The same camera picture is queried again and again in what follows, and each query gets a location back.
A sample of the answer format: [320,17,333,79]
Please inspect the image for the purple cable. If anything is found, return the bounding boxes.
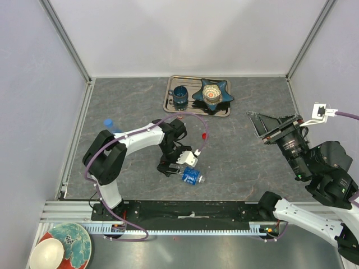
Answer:
[335,110,359,202]
[84,112,210,242]

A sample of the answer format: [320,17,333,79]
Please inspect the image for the blue ceramic cup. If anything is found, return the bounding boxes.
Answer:
[168,86,188,105]

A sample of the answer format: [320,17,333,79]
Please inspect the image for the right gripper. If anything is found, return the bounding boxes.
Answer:
[246,109,312,178]

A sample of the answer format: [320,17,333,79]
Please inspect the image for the blue star-shaped plate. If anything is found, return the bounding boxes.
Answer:
[192,78,234,112]

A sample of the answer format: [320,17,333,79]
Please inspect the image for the white cable duct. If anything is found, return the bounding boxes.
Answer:
[81,222,286,237]

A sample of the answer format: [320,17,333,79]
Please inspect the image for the patterned small bowl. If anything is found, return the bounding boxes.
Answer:
[202,85,222,103]

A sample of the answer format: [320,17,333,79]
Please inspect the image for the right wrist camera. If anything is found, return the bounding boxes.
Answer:
[300,103,338,127]

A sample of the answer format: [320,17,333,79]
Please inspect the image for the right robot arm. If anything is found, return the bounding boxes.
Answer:
[246,111,358,264]

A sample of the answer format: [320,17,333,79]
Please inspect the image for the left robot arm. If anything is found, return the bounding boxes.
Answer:
[82,119,196,220]

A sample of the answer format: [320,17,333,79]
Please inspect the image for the labelled clear water bottle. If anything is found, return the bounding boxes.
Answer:
[177,166,205,185]

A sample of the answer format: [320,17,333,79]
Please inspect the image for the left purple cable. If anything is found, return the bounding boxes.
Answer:
[84,112,210,242]

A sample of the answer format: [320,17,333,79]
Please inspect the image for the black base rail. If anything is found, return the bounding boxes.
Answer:
[91,200,267,231]

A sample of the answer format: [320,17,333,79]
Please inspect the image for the white bowl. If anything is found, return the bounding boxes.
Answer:
[29,238,65,269]

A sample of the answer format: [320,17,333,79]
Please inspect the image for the blue tinted plastic bottle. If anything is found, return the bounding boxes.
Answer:
[106,122,122,133]

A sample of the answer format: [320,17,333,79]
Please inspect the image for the metal tray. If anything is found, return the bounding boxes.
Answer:
[163,75,231,117]

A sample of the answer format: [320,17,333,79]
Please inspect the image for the blue bottle cap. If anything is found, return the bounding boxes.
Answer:
[104,118,113,127]

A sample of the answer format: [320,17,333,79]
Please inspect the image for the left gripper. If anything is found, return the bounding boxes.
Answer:
[157,142,191,177]

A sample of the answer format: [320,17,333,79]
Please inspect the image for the red floral plate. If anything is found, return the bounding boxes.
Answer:
[39,222,92,269]

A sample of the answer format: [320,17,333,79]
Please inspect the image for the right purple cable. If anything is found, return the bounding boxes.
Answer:
[335,110,359,202]

